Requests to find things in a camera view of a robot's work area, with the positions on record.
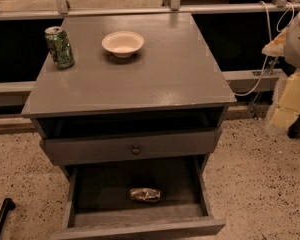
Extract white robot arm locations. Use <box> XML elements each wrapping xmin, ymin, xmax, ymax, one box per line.
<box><xmin>262</xmin><ymin>11</ymin><xmax>300</xmax><ymax>68</ymax></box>

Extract closed grey middle drawer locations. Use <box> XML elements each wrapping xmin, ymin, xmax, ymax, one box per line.
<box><xmin>40</xmin><ymin>127</ymin><xmax>222</xmax><ymax>165</ymax></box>

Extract crushed orange soda can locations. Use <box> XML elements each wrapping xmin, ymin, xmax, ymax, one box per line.
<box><xmin>130</xmin><ymin>188</ymin><xmax>161</xmax><ymax>202</ymax></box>

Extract grey metal railing frame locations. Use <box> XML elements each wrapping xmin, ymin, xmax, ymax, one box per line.
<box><xmin>0</xmin><ymin>0</ymin><xmax>300</xmax><ymax>108</ymax></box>

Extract grey wooden drawer cabinet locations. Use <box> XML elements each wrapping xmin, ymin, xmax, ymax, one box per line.
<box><xmin>22</xmin><ymin>13</ymin><xmax>235</xmax><ymax>240</ymax></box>

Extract white cable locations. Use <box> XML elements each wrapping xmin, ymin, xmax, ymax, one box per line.
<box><xmin>232</xmin><ymin>0</ymin><xmax>296</xmax><ymax>97</ymax></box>

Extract white paper bowl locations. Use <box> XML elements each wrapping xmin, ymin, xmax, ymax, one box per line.
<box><xmin>102</xmin><ymin>31</ymin><xmax>144</xmax><ymax>58</ymax></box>

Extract round dark drawer knob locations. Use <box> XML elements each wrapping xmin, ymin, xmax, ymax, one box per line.
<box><xmin>131</xmin><ymin>146</ymin><xmax>140</xmax><ymax>155</ymax></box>

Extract black bar on floor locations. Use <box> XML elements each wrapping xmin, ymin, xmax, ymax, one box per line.
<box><xmin>0</xmin><ymin>198</ymin><xmax>16</xmax><ymax>234</ymax></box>

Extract green soda can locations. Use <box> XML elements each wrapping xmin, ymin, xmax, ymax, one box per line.
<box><xmin>45</xmin><ymin>26</ymin><xmax>74</xmax><ymax>69</ymax></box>

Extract open grey lower drawer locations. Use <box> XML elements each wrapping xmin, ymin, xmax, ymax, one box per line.
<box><xmin>51</xmin><ymin>156</ymin><xmax>225</xmax><ymax>240</ymax></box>

